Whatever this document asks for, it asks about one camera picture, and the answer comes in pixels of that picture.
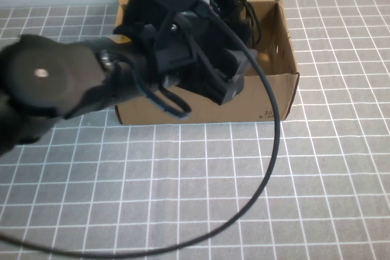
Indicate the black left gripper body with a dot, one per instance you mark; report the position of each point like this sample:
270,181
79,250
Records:
189,47

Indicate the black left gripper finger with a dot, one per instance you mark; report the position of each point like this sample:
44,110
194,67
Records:
233,83

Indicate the brown cardboard shoe box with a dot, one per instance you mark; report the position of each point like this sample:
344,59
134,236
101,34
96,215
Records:
213,114

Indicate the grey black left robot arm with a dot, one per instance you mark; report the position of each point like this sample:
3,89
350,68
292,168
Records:
45,89

